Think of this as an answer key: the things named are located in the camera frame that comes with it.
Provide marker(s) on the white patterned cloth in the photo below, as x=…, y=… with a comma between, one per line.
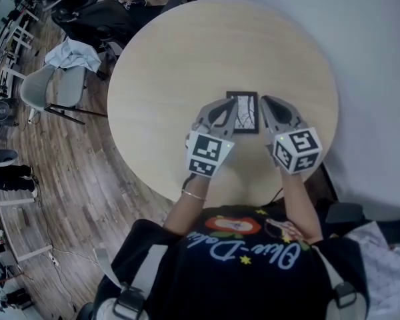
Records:
x=386, y=272

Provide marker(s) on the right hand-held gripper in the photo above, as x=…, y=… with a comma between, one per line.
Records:
x=296, y=152

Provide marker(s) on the light blue cloth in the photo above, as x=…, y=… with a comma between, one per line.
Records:
x=71, y=57

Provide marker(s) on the grey shell chair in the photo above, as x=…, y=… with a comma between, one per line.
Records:
x=33, y=88

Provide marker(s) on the black printed t-shirt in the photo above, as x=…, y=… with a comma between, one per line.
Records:
x=240, y=288

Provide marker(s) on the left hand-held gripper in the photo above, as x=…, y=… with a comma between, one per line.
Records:
x=206, y=152

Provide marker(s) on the white metal table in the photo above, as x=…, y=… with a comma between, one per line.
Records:
x=10, y=228

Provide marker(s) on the person's right forearm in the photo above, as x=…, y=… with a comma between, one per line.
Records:
x=301, y=212

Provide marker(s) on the person's left forearm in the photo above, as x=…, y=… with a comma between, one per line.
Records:
x=186, y=212

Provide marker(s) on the black picture frame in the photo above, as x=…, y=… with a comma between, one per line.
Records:
x=246, y=112

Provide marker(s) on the round wooden table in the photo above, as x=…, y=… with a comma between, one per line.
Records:
x=203, y=55

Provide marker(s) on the white power strip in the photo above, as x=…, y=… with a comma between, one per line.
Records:
x=54, y=260
x=31, y=115

